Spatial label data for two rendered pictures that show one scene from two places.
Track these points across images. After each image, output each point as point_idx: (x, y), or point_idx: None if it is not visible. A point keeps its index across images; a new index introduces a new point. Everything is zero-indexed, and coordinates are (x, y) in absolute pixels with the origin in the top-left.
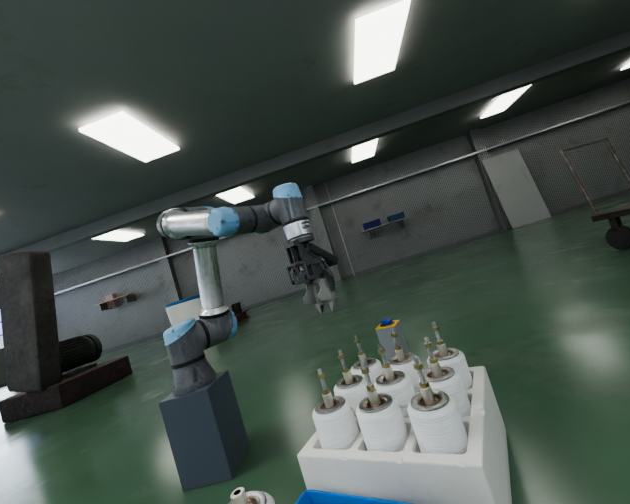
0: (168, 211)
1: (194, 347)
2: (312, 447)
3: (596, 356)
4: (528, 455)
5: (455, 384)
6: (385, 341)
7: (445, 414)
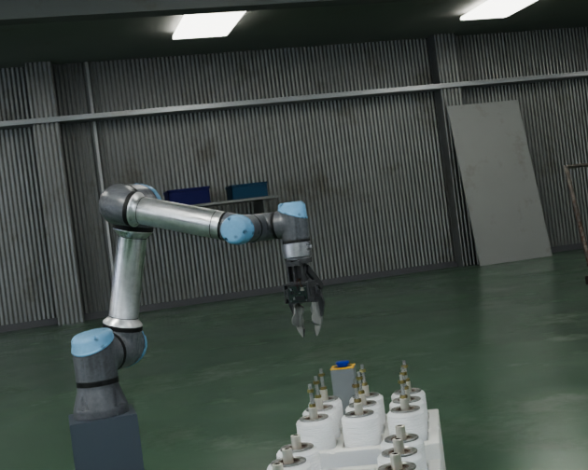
0: (133, 192)
1: (115, 364)
2: None
3: (534, 427)
4: None
5: (421, 406)
6: (339, 384)
7: (418, 414)
